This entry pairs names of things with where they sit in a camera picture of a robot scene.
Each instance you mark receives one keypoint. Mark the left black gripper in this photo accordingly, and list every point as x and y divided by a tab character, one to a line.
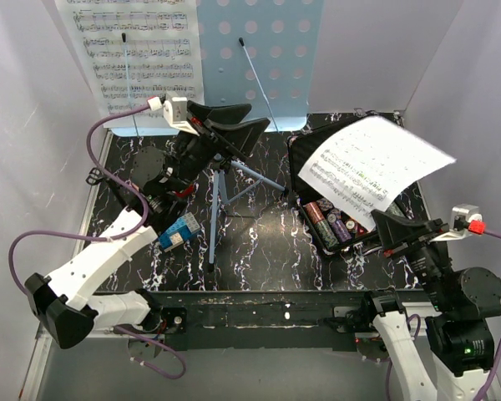
241	136

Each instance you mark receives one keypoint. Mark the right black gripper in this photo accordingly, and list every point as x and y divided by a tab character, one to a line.
397	235

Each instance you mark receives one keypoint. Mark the sheet music page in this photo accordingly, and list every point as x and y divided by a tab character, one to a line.
366	165
130	51

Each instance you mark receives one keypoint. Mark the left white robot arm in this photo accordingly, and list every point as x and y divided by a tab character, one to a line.
65	300

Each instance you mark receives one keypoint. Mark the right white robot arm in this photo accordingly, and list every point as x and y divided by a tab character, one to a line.
463	349

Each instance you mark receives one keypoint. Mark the purple chip row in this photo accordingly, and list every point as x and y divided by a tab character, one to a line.
342	233

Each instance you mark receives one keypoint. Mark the black poker chip case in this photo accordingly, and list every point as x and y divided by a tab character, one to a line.
300	147

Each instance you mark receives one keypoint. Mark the blue white chip row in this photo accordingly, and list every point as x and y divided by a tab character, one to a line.
329	210

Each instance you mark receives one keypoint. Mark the green chip row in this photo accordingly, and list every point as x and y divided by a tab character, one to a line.
327	235

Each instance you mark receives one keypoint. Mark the red white chip row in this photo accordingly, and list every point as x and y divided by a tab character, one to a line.
314	212

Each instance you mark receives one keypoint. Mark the blue grey brick toy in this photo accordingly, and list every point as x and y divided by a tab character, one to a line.
183	230

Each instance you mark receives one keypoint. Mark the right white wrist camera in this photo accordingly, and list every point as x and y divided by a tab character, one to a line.
466	220

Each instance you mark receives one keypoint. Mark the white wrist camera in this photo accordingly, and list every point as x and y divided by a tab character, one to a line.
175	110
466	220

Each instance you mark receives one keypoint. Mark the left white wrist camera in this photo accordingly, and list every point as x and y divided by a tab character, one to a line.
175	110

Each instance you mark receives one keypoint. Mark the left aluminium rail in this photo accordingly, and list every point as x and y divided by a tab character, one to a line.
80	203

